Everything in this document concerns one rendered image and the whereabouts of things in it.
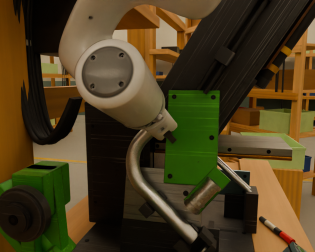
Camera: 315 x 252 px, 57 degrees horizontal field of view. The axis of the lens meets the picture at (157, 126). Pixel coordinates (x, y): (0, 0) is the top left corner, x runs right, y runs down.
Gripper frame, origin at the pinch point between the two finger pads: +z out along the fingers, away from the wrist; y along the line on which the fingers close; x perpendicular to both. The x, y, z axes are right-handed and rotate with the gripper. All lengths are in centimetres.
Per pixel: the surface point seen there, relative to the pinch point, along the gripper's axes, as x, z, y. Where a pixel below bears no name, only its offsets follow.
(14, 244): 27.1, -21.1, -4.9
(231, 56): -20.5, -2.6, -0.7
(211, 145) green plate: -5.3, 2.6, -11.3
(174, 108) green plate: -5.0, 2.3, 0.4
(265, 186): -13, 56, -32
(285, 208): -11, 38, -38
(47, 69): 108, 487, 384
